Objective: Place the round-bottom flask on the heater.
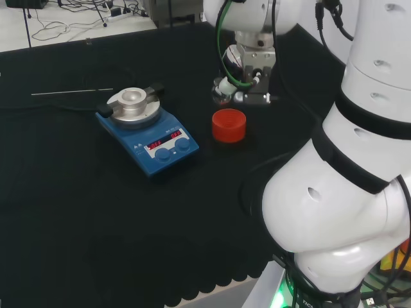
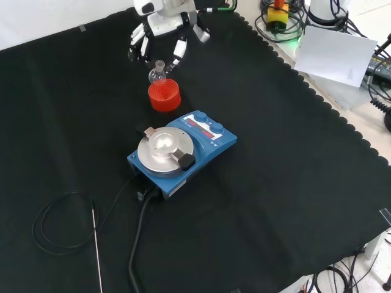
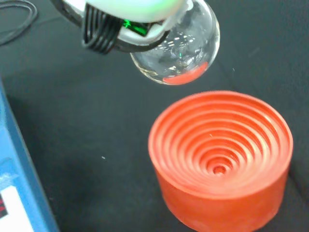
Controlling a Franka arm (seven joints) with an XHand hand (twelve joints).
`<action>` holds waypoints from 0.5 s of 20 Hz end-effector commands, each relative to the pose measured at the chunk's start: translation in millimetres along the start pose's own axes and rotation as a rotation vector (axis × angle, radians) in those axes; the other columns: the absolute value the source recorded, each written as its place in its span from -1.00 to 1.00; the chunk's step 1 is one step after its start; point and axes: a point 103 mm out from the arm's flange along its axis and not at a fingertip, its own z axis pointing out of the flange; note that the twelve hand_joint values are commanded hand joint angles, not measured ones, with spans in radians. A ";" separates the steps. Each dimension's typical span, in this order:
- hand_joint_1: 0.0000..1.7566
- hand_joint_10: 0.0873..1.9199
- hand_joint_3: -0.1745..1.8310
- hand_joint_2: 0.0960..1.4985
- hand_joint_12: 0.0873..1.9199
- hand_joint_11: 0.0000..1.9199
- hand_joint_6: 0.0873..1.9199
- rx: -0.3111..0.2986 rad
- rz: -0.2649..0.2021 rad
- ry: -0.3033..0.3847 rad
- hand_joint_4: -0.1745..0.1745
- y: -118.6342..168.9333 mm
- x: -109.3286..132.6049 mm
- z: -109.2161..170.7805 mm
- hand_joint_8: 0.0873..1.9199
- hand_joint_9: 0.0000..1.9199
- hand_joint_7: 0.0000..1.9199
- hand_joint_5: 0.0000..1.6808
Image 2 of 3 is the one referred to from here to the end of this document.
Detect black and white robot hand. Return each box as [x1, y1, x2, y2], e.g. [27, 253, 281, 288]
[128, 10, 211, 73]

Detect clear round-bottom glass flask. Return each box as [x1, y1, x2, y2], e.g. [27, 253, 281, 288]
[148, 60, 167, 84]

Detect orange ribbed flask stand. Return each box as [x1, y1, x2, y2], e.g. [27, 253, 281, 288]
[148, 78, 181, 113]

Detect blue heater with steel plate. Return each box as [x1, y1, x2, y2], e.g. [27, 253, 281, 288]
[126, 110, 238, 201]

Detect yellow stop button box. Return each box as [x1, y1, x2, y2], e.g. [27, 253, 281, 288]
[265, 0, 290, 32]

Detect black bench cloth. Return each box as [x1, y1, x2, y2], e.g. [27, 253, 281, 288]
[0, 8, 391, 293]

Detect pale board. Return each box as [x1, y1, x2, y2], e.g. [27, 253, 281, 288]
[293, 24, 379, 89]

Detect black device with yellow label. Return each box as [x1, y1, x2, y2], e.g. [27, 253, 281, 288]
[365, 52, 391, 82]

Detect steel temperature probe rod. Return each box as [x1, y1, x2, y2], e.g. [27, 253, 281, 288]
[91, 208, 104, 293]

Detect green cable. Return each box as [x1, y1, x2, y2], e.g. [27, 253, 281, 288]
[255, 13, 303, 46]

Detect thick black power cable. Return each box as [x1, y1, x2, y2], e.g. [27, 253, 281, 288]
[128, 188, 159, 293]

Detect thin black probe cable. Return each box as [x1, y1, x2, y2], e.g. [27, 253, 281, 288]
[32, 175, 140, 256]

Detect black coiled cable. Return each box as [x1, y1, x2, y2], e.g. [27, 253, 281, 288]
[370, 98, 391, 114]

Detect black cable bundle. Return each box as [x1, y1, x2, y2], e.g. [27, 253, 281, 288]
[301, 253, 367, 293]

